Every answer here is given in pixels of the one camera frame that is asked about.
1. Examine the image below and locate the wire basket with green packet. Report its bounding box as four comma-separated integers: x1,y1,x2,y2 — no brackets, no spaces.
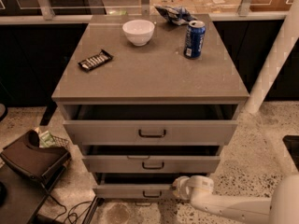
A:
35,128,69,149

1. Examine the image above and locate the blue white chip bag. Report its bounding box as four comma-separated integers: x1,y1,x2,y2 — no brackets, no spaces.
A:
155,6,197,25

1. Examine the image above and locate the blue soda can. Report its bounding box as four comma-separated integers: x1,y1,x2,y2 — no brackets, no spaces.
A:
184,21,206,59

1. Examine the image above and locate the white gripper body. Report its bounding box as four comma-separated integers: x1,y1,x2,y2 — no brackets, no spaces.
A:
180,175,214,200

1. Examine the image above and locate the grey drawer cabinet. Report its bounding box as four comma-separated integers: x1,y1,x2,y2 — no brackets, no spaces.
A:
51,14,250,185

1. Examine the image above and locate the grey top drawer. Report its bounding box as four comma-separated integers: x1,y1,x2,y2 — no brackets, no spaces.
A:
64,105,236,146

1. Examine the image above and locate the grey drawer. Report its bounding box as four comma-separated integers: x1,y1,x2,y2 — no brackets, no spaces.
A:
83,146,220,174
64,105,236,146
93,173,196,200

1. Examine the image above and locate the grey bottom drawer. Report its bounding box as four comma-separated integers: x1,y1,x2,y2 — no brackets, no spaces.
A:
93,173,196,200

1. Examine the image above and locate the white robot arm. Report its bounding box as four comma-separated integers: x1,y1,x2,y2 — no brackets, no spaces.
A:
173,0,299,224

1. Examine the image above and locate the black snack bar packet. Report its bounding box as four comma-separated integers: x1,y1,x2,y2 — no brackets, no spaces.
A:
78,49,113,72

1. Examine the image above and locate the white ceramic bowl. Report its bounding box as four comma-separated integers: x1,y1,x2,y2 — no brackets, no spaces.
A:
122,20,155,46

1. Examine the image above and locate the glass railing with metal posts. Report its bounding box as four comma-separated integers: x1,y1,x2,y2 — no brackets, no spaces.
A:
0,0,293,24

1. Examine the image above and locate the grey middle drawer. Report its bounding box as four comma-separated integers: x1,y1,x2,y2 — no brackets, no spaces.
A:
83,146,220,174

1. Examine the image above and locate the black object right edge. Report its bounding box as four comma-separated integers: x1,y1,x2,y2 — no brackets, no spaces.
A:
283,135,299,170

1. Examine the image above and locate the black cable on floor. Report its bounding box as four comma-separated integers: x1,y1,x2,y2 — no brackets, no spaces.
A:
40,180,94,224

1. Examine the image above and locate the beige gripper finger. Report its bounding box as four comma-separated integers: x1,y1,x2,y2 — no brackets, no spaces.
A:
172,176,188,200

